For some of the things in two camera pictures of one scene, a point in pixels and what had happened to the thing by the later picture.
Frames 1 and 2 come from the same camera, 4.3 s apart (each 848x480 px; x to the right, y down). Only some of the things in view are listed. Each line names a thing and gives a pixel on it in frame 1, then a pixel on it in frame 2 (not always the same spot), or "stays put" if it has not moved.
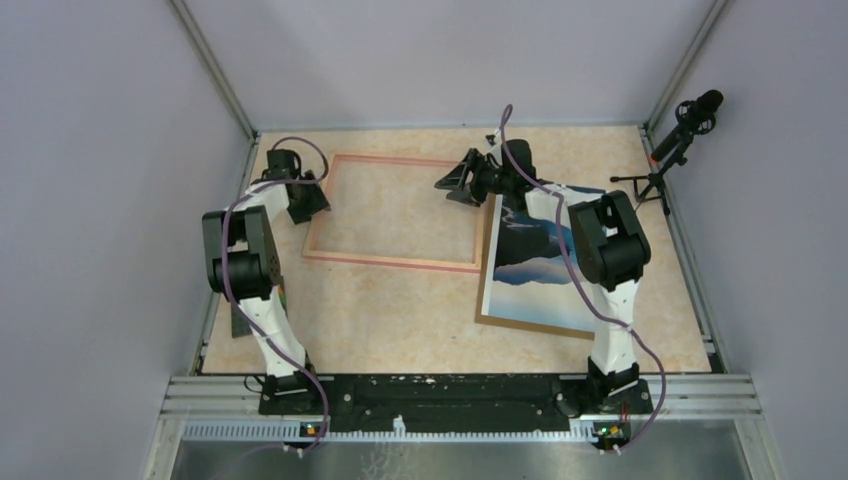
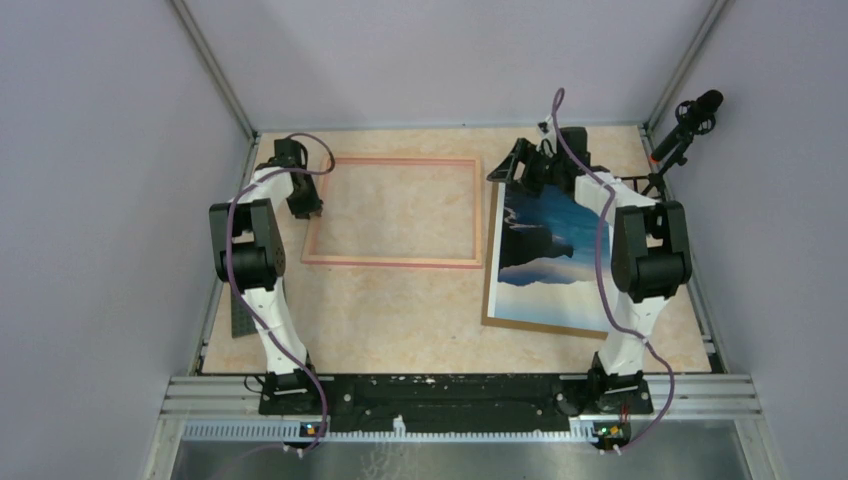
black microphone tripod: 651,187 stays put
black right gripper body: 484,179 -> 539,171
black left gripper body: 301,186 stays put
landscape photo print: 531,271 stays put
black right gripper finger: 454,178 -> 505,172
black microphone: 692,117 stays put
